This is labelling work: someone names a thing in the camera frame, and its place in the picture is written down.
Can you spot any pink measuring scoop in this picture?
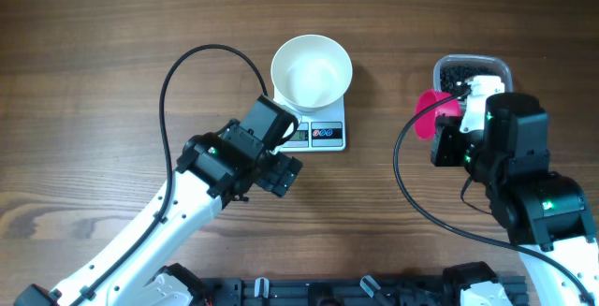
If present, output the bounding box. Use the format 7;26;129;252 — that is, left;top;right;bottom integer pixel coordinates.
414;89;460;140

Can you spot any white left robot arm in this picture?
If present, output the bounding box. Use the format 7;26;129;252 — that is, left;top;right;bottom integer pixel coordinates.
15;95;302;305

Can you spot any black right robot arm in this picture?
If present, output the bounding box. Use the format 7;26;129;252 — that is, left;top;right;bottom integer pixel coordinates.
429;93;598;305

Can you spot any white digital kitchen scale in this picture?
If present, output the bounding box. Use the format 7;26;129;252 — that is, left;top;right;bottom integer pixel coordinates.
274;91;346;153

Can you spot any white bowl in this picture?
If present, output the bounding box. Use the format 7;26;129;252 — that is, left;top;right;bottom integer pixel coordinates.
270;35;353;112

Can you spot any clear plastic container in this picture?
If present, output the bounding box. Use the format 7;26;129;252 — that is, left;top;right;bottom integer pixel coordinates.
432;54;515;93

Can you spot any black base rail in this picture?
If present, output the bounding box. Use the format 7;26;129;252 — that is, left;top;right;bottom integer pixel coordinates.
201;276;449;306

